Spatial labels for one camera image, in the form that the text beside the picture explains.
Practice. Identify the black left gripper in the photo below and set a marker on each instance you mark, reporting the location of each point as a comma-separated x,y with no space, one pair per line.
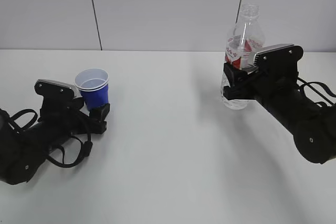
60,122

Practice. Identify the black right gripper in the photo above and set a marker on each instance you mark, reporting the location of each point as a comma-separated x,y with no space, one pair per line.
248,84

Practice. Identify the blue paper cup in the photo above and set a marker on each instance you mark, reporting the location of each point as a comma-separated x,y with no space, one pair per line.
93,87

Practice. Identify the clear Wahaha water bottle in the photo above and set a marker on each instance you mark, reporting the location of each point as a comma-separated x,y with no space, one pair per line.
245,37

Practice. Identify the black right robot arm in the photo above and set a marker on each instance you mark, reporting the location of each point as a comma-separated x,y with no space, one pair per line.
312,124

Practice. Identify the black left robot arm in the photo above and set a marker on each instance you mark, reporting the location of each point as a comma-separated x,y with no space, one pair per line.
28,138

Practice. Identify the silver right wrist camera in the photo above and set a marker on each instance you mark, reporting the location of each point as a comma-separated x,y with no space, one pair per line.
278,61

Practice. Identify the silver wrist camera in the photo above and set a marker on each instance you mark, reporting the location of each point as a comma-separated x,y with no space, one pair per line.
278,61
58,93

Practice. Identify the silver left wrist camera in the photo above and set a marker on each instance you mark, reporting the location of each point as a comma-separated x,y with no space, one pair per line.
58,93

